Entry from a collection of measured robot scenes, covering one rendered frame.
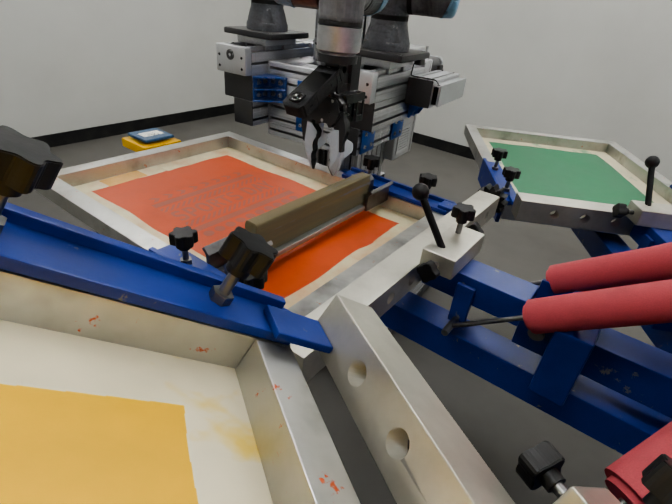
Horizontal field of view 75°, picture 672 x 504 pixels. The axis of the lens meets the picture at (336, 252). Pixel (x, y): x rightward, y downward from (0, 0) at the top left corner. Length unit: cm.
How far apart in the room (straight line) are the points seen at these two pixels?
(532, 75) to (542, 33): 34
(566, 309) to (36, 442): 57
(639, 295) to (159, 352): 52
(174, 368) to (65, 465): 11
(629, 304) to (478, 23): 426
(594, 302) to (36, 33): 433
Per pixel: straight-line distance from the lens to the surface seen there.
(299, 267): 84
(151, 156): 131
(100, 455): 29
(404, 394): 34
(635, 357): 74
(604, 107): 451
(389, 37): 149
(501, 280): 75
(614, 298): 63
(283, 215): 80
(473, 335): 81
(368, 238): 96
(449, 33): 486
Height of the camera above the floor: 142
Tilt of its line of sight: 31 degrees down
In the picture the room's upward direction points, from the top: 6 degrees clockwise
